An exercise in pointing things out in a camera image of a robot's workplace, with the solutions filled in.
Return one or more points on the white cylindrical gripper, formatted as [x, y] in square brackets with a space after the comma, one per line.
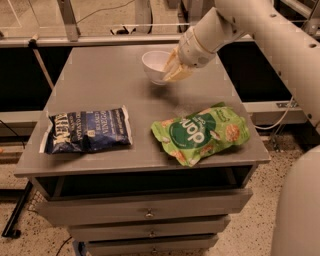
[191, 52]

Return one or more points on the white bowl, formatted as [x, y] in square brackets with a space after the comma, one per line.
[153, 65]

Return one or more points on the blue chip bag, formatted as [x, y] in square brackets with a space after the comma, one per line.
[86, 131]

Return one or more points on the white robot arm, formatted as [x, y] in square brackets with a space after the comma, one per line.
[295, 56]

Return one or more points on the green chip bag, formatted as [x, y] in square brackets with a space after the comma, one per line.
[199, 135]

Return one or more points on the grey drawer cabinet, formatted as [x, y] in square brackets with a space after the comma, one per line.
[102, 78]

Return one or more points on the middle grey drawer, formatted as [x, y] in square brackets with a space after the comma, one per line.
[150, 229]

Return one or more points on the grey drawer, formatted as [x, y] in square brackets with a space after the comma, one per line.
[145, 207]
[150, 229]
[151, 245]

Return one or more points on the top grey drawer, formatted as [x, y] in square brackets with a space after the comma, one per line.
[145, 207]

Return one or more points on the bottom grey drawer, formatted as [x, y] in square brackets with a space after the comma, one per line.
[151, 245]

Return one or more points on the black floor bar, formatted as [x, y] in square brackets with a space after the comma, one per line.
[20, 196]

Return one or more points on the metal frame rail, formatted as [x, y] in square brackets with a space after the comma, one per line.
[90, 39]

